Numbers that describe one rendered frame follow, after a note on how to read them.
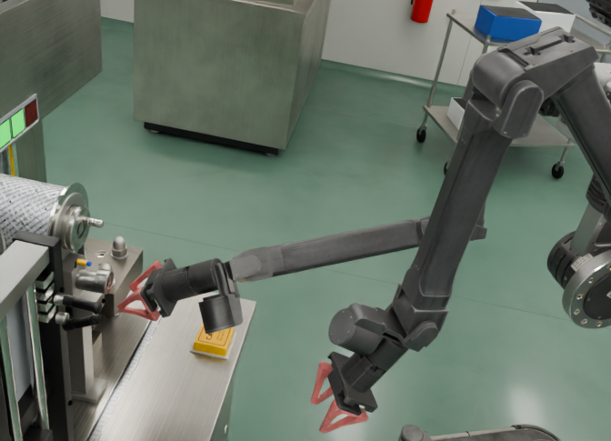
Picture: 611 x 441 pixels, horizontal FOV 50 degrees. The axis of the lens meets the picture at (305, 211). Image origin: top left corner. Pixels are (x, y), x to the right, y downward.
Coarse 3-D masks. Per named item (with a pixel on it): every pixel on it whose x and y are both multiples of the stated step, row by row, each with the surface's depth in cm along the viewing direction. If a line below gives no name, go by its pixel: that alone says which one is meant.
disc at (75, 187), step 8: (72, 184) 107; (80, 184) 110; (64, 192) 104; (72, 192) 107; (80, 192) 111; (56, 200) 103; (64, 200) 105; (56, 208) 103; (56, 216) 103; (48, 224) 102; (48, 232) 102; (64, 248) 109
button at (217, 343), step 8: (200, 328) 140; (232, 328) 141; (200, 336) 137; (208, 336) 138; (216, 336) 138; (224, 336) 138; (232, 336) 141; (200, 344) 136; (208, 344) 136; (216, 344) 136; (224, 344) 137; (208, 352) 137; (216, 352) 136; (224, 352) 136
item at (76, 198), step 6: (66, 198) 106; (72, 198) 107; (78, 198) 110; (66, 204) 105; (72, 204) 108; (78, 204) 110; (84, 204) 113; (60, 210) 104; (66, 210) 106; (60, 216) 104; (60, 222) 104; (60, 228) 105; (54, 234) 103; (66, 252) 109; (72, 252) 112
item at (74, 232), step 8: (72, 208) 107; (80, 208) 107; (72, 216) 106; (80, 216) 108; (88, 216) 111; (64, 224) 105; (72, 224) 105; (80, 224) 108; (64, 232) 105; (72, 232) 106; (80, 232) 109; (64, 240) 106; (72, 240) 106; (80, 240) 110; (72, 248) 107
